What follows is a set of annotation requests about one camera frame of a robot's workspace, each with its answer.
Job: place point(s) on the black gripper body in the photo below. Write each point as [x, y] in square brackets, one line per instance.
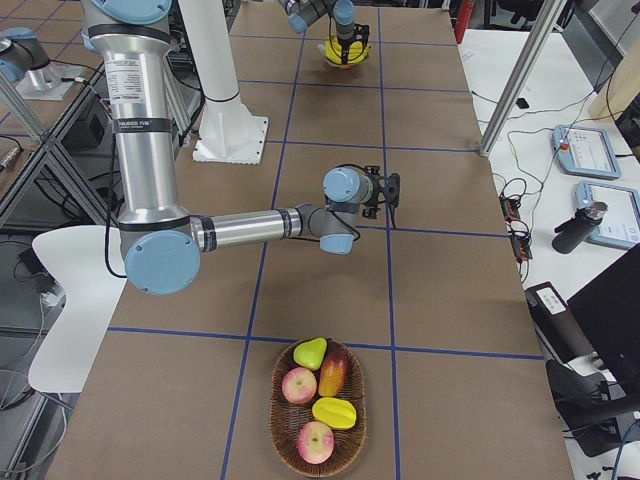
[345, 42]
[370, 206]

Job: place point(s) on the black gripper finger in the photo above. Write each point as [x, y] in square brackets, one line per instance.
[394, 217]

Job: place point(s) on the yellow banana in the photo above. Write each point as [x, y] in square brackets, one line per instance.
[333, 51]
[358, 52]

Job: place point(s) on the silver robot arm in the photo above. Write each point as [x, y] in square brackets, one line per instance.
[303, 14]
[161, 241]

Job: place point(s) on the grey square plate orange rim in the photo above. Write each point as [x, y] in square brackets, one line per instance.
[320, 47]

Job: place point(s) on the red cylinder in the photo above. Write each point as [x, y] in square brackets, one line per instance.
[464, 14]

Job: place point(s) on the orange circuit board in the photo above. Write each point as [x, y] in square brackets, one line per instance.
[519, 232]

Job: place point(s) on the black small box on table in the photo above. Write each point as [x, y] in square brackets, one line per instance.
[522, 103]

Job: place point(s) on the orange red mango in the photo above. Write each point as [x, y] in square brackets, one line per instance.
[333, 374]

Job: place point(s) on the green pear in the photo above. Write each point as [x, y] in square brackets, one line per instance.
[310, 354]

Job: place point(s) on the pink peach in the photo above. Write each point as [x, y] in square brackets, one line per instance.
[315, 442]
[299, 386]

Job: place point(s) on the blue teach pendant far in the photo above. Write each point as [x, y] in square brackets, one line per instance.
[585, 152]

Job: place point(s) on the blue teach pendant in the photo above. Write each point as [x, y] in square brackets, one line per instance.
[620, 226]
[585, 152]

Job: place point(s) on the yellow star fruit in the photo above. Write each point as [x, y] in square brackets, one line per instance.
[336, 413]

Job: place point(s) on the black computer box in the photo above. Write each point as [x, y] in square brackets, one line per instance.
[556, 322]

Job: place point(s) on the blue teach pendant near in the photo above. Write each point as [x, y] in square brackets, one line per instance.
[620, 226]

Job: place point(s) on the black monitor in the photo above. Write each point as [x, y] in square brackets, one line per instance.
[607, 311]

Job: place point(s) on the white curved panel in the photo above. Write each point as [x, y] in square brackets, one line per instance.
[74, 256]

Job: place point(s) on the white camera mast pedestal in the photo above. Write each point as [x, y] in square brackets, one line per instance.
[228, 132]

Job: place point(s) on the aluminium frame post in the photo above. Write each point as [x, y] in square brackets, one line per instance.
[527, 58]

